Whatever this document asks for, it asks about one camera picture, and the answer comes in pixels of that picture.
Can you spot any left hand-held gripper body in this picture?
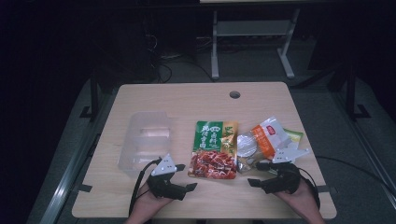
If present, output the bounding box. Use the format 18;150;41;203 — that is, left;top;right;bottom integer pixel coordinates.
147;153;189;202

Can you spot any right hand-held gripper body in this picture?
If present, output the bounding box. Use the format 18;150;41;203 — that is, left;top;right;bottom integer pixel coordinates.
260;147;311;196

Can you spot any orange and white clear packet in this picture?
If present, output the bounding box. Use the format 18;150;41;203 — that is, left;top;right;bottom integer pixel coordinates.
236;116;295;174

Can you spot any green and red food packet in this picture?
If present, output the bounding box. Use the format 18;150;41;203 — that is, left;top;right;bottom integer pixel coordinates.
187;120;239;180

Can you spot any clear plastic container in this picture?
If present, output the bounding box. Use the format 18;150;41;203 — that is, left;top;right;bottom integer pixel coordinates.
117;111;173;179

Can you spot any person's left hand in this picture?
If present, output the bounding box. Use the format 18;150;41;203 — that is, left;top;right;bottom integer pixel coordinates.
133;182;174;222

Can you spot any person's right hand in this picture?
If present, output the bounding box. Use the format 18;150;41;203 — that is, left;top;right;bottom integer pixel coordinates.
274;177;319;219

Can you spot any green-edged white packet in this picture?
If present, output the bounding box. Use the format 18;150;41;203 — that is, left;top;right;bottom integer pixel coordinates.
282;128;304;151

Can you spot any black stand leg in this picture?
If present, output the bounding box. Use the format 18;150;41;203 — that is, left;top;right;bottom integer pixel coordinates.
78;70;101;122
345;60;372;121

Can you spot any white metal stand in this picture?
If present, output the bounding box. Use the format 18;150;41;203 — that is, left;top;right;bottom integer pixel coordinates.
210;7;302;80

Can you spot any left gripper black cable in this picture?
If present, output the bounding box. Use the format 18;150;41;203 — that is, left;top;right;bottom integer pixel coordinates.
128;158;163;217

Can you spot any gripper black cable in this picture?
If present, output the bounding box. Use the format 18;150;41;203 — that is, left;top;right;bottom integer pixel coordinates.
296;167;322;210
128;158;163;217

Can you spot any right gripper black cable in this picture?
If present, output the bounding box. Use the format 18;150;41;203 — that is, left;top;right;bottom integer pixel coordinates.
296;167;322;210

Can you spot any black floor cable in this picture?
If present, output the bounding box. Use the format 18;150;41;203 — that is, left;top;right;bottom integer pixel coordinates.
315;155;396;198

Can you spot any metal rail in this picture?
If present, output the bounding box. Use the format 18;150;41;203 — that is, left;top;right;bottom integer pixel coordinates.
349;122;396;202
38;132;106;224

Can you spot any tangle of dark cables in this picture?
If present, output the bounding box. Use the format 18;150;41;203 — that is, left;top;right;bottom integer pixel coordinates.
146;32;217;84

